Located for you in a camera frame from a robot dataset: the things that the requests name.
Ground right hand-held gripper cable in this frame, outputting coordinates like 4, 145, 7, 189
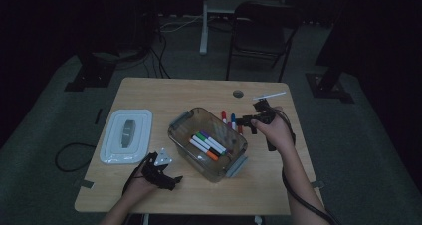
274, 109, 341, 225

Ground bundle of black cables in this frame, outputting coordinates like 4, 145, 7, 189
115, 32, 172, 80

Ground white desk frame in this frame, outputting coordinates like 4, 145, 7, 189
198, 0, 291, 56

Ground person's left hand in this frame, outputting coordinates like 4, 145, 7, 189
122, 166, 161, 204

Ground white floor cable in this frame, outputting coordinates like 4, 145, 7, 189
158, 15, 204, 34

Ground black looped floor cable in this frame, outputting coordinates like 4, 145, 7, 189
54, 141, 98, 173

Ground black folding chair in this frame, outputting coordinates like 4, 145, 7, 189
226, 0, 302, 84

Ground person's right hand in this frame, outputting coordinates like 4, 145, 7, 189
251, 106, 297, 156

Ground green capped white marker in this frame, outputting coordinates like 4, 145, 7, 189
195, 133, 227, 156

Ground black capped white marker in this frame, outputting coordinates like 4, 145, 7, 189
191, 135, 223, 157

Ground black equipment rack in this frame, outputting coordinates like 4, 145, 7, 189
76, 0, 160, 59

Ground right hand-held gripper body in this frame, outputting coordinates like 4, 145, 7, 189
252, 91, 287, 125

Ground orange capped white marker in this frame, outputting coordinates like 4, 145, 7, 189
188, 138, 220, 162

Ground white box lid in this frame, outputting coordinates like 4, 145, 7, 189
99, 109, 154, 165

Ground black stand base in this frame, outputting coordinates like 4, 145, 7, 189
64, 50, 117, 94
305, 19, 355, 105

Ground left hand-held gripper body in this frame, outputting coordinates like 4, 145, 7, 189
141, 147, 177, 191

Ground transparent brown storage box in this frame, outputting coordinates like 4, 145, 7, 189
167, 107, 249, 183

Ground purple capped white marker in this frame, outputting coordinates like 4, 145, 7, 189
199, 130, 230, 153

